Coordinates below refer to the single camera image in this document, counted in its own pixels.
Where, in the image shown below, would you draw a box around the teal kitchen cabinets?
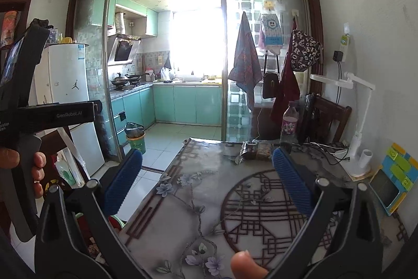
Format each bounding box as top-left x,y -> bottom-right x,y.
110,82 -> 222,146

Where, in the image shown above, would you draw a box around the white power strip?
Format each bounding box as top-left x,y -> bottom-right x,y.
331,149 -> 349,161

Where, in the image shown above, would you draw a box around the purple drink bottle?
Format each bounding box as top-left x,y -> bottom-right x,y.
280,101 -> 299,153

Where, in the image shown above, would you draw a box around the white cup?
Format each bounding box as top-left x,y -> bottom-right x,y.
358,149 -> 373,171

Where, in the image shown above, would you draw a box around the white refrigerator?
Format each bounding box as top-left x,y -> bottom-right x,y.
34,43 -> 105,176

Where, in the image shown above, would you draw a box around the white desk lamp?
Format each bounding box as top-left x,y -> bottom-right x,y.
310,71 -> 375,181

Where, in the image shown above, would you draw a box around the range hood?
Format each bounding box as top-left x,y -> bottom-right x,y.
108,34 -> 142,66

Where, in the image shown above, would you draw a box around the plaid hanging towel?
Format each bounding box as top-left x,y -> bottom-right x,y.
228,12 -> 262,111

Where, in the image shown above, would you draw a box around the blue yellow tablet case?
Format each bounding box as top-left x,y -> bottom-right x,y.
369,143 -> 418,216

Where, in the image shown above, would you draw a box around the green kitchen trash bin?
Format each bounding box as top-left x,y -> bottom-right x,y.
124,122 -> 146,154

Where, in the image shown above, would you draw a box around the red green trash basket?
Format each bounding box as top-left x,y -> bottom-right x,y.
76,213 -> 125,235

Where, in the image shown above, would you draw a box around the person's right hand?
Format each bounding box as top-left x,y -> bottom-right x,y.
230,250 -> 268,279

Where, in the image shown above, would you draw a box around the dark wooden chair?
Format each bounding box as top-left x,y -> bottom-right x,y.
297,93 -> 352,144

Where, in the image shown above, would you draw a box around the blue white hanging pouch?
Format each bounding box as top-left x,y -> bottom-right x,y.
259,13 -> 283,55

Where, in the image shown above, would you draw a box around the black lettered hanging bag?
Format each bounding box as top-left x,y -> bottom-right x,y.
291,30 -> 323,72

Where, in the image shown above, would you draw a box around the person's left hand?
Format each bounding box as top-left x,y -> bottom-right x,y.
0,147 -> 48,200

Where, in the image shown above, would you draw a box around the snack bag on table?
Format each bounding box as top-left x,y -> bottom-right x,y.
240,141 -> 274,161

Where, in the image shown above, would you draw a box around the black small handbag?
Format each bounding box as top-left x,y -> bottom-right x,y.
262,52 -> 280,99

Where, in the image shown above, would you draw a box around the black wok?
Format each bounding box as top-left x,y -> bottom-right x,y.
111,73 -> 129,89

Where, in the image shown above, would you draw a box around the dark red hanging garment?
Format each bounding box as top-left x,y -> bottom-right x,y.
270,18 -> 300,126

